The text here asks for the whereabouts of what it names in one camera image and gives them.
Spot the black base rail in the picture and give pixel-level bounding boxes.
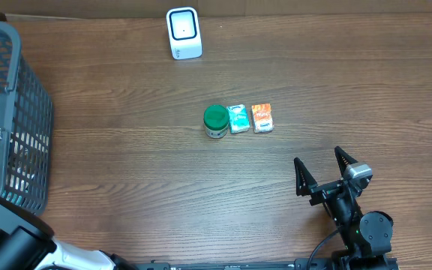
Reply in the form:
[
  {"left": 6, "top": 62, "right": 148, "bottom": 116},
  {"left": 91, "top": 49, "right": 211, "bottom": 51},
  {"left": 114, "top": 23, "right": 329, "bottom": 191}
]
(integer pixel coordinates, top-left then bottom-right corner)
[{"left": 133, "top": 258, "right": 400, "bottom": 270}]

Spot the green lid jar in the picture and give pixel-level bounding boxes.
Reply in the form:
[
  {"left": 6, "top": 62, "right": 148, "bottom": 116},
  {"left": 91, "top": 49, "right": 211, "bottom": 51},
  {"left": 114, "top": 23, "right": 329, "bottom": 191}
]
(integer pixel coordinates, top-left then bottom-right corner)
[{"left": 203, "top": 104, "right": 230, "bottom": 139}]

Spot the white barcode scanner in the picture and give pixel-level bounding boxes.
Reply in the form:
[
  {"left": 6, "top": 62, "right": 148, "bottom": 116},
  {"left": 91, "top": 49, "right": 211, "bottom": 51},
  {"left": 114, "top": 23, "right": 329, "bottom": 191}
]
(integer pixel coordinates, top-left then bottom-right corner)
[{"left": 166, "top": 7, "right": 203, "bottom": 60}]

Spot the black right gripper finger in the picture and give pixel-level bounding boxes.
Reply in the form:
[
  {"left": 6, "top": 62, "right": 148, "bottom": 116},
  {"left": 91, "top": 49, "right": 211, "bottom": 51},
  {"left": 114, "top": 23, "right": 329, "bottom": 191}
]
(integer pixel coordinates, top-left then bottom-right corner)
[
  {"left": 294, "top": 157, "right": 317, "bottom": 197},
  {"left": 334, "top": 146, "right": 358, "bottom": 179}
]

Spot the dark grey plastic basket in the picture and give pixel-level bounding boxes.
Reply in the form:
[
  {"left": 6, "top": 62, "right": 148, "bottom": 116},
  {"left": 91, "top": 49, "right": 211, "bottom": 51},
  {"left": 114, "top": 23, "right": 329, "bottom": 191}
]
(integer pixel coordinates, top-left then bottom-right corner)
[{"left": 0, "top": 22, "right": 54, "bottom": 215}]

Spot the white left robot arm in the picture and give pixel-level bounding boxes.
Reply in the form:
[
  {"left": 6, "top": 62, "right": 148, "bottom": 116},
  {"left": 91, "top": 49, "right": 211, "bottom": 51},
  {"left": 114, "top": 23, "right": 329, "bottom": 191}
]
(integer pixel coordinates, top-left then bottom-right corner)
[{"left": 0, "top": 196, "right": 134, "bottom": 269}]

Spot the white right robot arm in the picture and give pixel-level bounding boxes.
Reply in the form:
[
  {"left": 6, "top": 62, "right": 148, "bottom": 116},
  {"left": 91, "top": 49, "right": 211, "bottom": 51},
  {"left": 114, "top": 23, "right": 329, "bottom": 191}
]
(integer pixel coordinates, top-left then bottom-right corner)
[{"left": 293, "top": 146, "right": 399, "bottom": 270}]

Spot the teal tissue pack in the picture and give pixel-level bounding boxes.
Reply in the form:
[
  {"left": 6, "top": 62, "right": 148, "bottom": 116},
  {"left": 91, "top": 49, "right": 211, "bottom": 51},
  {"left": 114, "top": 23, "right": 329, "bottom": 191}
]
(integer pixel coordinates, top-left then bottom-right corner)
[{"left": 226, "top": 104, "right": 250, "bottom": 134}]

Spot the orange tissue pack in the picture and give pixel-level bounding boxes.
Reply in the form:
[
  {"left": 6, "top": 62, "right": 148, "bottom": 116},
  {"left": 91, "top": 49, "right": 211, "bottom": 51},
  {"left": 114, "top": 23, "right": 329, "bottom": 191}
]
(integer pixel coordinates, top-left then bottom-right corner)
[{"left": 251, "top": 103, "right": 274, "bottom": 133}]

